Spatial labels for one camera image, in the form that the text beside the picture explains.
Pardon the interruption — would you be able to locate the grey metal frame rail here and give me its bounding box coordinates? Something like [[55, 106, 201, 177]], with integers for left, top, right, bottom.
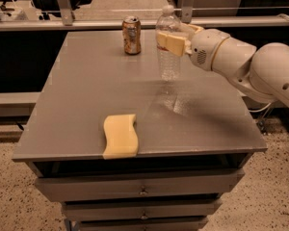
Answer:
[[0, 0, 289, 31]]

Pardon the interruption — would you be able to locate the yellow wavy sponge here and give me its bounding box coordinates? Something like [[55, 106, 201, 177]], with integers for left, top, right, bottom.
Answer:
[[103, 114, 139, 160]]

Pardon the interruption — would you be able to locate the clear plastic water bottle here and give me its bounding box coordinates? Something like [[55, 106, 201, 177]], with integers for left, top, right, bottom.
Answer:
[[155, 5, 180, 82]]

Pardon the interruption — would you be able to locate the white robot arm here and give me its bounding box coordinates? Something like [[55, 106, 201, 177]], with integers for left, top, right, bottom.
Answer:
[[156, 23, 289, 108]]

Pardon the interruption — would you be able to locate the orange soda can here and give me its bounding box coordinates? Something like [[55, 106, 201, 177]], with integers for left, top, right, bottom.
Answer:
[[122, 15, 142, 55]]

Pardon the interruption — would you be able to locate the grey drawer cabinet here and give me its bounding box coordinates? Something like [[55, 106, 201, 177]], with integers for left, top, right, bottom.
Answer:
[[13, 30, 266, 231]]

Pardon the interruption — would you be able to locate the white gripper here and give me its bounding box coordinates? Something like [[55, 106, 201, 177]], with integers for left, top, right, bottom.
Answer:
[[156, 23, 230, 71]]

